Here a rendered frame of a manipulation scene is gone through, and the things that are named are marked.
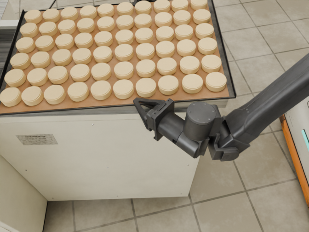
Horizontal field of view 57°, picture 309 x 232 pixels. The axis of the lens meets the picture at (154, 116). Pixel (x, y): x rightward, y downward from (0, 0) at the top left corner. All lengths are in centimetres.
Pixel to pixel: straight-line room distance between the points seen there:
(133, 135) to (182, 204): 75
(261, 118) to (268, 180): 113
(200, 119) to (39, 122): 49
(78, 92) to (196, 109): 31
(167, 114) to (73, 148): 44
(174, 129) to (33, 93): 36
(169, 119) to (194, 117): 10
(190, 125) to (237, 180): 112
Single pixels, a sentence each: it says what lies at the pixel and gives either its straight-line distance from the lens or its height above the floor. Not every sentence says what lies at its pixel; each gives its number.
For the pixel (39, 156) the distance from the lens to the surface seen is 107.
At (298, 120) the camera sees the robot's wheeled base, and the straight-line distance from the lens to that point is 166.
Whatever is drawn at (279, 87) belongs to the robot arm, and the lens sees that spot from 59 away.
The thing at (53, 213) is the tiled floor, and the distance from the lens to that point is 163.
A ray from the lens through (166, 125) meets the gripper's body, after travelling 63.
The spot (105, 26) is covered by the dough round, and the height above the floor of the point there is 94.
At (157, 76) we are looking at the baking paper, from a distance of 75.
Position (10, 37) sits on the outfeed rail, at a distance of 107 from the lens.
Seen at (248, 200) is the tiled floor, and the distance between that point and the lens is 164.
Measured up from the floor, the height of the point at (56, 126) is 79.
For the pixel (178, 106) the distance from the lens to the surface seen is 79.
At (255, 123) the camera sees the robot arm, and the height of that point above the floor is 101.
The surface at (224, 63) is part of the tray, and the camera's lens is 79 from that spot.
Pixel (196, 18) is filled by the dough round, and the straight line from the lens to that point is 88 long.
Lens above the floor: 150
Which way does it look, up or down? 57 degrees down
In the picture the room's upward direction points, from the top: straight up
